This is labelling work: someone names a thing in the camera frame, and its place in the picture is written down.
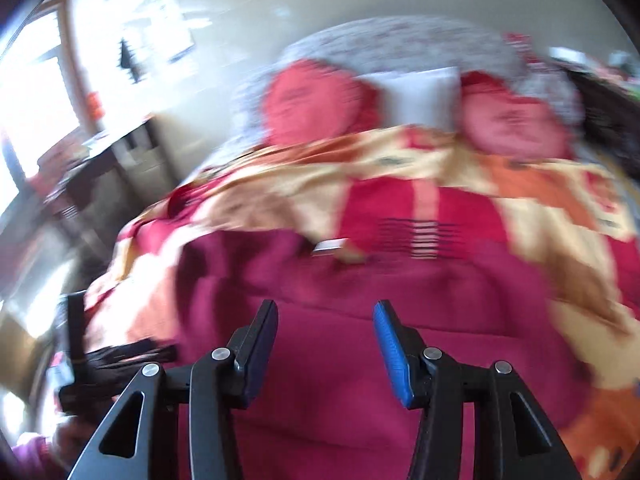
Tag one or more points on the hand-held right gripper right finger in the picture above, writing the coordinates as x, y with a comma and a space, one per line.
392, 355

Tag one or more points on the pile of colourful packets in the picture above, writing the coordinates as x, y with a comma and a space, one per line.
617, 72

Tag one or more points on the bright window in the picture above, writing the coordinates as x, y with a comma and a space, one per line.
40, 85

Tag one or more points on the white pillow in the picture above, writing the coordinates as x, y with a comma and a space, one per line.
415, 95

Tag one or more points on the dark carved wooden furniture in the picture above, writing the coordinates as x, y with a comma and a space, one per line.
605, 110

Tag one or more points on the dark red fleece garment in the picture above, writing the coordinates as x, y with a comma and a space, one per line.
325, 285

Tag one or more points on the wall poster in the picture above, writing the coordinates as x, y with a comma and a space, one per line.
160, 25

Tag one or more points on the orange red printed blanket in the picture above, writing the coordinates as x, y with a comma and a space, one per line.
300, 175

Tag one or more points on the dark wooden desk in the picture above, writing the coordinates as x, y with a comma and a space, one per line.
100, 165

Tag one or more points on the red heart pillow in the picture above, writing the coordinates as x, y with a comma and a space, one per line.
515, 120
310, 105

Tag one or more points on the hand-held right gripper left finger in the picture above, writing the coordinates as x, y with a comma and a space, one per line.
261, 355

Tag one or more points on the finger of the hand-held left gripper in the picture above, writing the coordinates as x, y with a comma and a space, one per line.
135, 352

